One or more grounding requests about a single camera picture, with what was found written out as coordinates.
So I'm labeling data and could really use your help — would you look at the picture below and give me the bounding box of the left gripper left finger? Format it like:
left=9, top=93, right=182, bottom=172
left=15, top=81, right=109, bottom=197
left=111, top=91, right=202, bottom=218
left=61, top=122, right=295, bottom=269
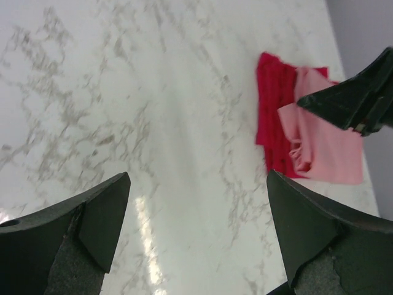
left=1, top=172, right=131, bottom=294

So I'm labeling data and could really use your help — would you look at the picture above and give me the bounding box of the light pink t-shirt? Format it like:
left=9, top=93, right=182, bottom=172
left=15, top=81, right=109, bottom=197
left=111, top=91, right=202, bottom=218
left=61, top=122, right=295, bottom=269
left=278, top=67, right=364, bottom=185

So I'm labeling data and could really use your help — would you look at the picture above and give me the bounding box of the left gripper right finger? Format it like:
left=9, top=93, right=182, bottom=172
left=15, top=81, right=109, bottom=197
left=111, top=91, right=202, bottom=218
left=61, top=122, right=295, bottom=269
left=267, top=170, right=392, bottom=294

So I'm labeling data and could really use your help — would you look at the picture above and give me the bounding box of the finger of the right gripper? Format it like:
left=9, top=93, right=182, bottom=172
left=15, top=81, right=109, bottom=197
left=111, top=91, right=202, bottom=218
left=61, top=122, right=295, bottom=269
left=297, top=47, right=392, bottom=136

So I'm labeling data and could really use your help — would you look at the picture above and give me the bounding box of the red t-shirt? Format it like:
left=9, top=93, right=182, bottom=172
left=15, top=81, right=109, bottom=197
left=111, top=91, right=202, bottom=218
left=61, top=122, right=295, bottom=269
left=255, top=52, right=330, bottom=178

